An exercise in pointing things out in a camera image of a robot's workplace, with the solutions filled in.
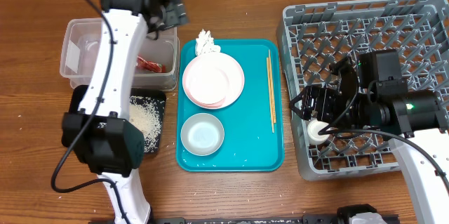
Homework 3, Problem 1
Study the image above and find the pink plate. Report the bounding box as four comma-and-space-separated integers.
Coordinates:
182, 52, 245, 110

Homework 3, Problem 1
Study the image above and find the wooden chopstick right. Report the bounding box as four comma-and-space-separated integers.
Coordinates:
267, 50, 276, 124

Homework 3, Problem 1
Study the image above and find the grey bowl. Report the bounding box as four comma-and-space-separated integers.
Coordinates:
180, 113, 225, 157

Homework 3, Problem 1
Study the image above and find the black plastic tray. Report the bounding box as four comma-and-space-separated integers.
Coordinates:
84, 88, 166, 154

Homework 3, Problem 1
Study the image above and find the wooden chopstick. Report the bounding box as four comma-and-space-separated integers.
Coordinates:
266, 57, 274, 133
267, 50, 276, 124

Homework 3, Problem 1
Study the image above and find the red snack wrapper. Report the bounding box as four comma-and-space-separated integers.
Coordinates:
136, 56, 166, 73

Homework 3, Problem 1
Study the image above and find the grey dishwasher rack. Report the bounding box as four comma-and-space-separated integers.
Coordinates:
276, 0, 448, 181

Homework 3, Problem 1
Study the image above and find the white cup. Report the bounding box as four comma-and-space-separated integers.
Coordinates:
307, 119, 329, 145

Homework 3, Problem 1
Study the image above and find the spilled rice pile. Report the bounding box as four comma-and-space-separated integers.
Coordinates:
129, 103, 162, 153

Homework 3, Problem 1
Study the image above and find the pink small bowl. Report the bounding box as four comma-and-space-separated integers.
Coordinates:
183, 65, 229, 106

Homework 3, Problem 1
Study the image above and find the white tissue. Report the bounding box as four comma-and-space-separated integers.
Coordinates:
195, 29, 221, 56

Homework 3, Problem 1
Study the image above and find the wooden chopstick left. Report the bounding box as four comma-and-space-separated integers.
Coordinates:
266, 57, 274, 133

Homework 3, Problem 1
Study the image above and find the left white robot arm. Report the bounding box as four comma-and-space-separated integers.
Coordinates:
51, 0, 188, 223

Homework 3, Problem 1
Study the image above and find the teal plastic serving tray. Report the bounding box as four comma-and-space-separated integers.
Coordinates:
175, 39, 284, 172

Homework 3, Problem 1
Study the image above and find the clear plastic bin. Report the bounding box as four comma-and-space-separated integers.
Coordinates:
60, 18, 180, 91

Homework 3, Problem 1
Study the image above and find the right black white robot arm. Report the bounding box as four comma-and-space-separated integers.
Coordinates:
290, 84, 448, 223

